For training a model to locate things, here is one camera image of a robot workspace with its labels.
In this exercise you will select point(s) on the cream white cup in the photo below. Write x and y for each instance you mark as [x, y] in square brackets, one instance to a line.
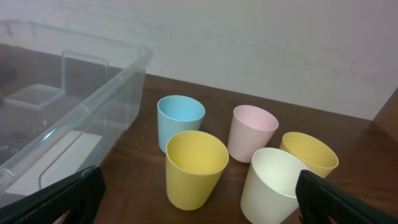
[269, 190]

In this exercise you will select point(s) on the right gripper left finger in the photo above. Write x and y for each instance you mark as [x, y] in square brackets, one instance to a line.
[77, 196]

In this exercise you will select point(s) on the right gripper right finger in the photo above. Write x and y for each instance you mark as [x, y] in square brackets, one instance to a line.
[322, 202]

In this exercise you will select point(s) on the clear plastic storage bin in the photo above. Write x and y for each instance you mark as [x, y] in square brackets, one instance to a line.
[66, 97]

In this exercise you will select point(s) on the yellow cup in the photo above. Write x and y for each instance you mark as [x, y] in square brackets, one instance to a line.
[195, 160]
[315, 154]

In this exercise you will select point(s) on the pink cup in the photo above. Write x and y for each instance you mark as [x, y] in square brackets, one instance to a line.
[251, 129]

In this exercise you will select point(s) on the light blue cup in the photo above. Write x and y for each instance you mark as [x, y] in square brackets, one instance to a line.
[177, 113]

